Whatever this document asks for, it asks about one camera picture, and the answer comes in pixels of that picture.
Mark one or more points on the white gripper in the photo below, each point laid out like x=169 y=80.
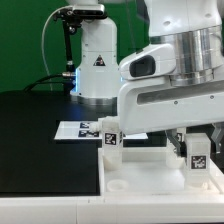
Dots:
x=151 y=105

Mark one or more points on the white front fence bar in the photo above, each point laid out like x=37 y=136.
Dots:
x=78 y=210

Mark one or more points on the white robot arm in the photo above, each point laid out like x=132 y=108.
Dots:
x=176 y=81

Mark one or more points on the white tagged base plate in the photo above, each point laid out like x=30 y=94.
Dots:
x=76 y=130

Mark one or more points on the white square tabletop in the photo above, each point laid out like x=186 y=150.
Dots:
x=154 y=171

